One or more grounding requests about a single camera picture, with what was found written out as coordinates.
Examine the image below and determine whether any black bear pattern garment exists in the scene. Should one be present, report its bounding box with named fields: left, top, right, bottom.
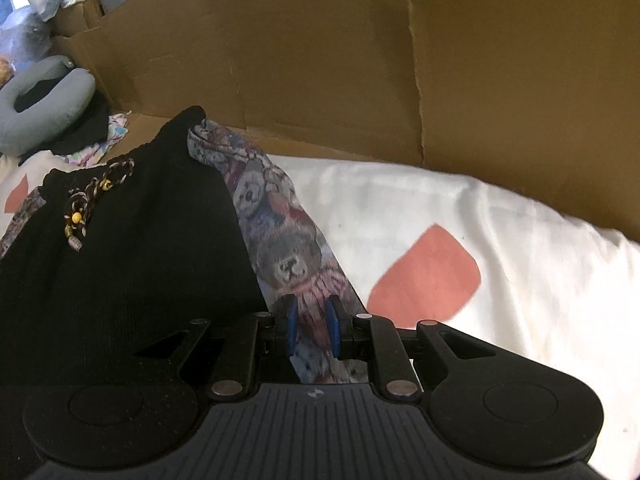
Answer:
left=0, top=104, right=371, bottom=396

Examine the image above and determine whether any cream bear print quilt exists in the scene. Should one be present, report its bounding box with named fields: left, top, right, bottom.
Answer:
left=1, top=156, right=639, bottom=479

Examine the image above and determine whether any black cloth under neck pillow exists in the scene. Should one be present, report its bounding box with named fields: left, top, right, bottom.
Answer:
left=18, top=91, right=108, bottom=165

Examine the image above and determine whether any brown cardboard box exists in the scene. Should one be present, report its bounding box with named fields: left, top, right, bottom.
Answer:
left=54, top=0, right=639, bottom=238

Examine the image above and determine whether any grey neck pillow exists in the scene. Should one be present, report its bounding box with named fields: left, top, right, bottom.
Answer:
left=1, top=55, right=96, bottom=157

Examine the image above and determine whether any clear plastic bag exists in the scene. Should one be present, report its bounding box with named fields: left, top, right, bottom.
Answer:
left=1, top=6, right=51, bottom=73

